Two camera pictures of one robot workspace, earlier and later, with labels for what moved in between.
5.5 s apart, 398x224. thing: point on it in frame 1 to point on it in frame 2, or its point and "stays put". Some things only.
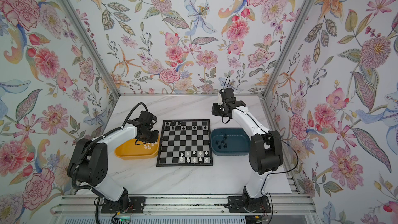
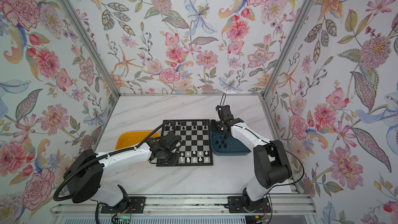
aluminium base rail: (91, 205) stays put
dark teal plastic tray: (227, 141) stays put
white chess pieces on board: (194, 159) stays put
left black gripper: (155, 139) to (175, 161)
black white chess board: (185, 142) stays put
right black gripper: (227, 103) to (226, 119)
